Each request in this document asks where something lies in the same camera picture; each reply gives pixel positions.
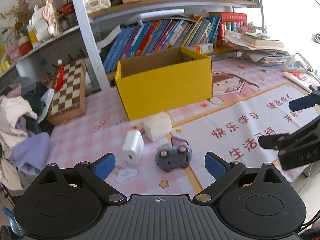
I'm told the wooden chessboard box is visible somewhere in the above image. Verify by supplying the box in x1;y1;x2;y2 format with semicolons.
47;58;87;125

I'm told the white plush rabbit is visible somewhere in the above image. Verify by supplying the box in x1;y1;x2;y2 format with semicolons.
30;0;62;42

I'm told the red book box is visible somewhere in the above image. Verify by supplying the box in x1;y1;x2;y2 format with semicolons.
217;12;247;46

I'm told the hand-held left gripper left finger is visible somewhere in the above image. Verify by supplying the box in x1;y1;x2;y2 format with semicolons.
30;152;127;204

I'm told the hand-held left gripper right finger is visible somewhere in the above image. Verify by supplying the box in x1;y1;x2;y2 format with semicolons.
192;152;292;203

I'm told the pink checked mat desktop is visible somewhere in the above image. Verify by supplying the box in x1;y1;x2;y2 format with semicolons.
46;55;320;198

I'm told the stack of papers and books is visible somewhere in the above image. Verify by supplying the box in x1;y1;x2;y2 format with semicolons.
222;31;290;67

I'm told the white shelf unit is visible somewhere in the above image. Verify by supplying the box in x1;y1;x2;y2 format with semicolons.
0;0;265;98

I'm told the white bar lamp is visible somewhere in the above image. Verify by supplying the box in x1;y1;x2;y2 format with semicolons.
130;8;185;22

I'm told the orange and white small box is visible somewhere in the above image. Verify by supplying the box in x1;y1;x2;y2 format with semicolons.
186;44;214;53

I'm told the row of leaning books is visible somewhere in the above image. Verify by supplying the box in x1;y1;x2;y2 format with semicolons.
102;16;222;73

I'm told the red tassel ornament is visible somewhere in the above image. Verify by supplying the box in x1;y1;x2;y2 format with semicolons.
54;59;64;90

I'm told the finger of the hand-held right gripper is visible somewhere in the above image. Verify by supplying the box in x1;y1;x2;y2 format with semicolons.
288;84;320;112
258;118;320;151

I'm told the red round jar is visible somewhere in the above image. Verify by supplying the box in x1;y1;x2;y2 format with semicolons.
19;36;33;55

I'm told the pile of clothes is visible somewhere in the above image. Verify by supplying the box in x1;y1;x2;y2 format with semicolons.
0;76;54;190

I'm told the grey toy car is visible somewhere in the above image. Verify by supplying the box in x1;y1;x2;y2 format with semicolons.
155;137;193;172

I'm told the white charger plug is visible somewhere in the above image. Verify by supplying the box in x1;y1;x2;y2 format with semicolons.
122;130;145;165

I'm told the beige sponge block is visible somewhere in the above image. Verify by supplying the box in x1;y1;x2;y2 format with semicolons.
143;112;173;142

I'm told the person's fuzzy clothing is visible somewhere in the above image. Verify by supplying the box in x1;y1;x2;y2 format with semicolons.
299;227;320;240

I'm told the yellow cardboard box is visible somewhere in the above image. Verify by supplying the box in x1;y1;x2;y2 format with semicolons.
115;46;213;121

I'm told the white power strip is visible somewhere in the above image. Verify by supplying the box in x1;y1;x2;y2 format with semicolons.
282;56;313;73

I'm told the pink booklet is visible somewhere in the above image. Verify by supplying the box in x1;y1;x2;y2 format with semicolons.
284;72;320;92

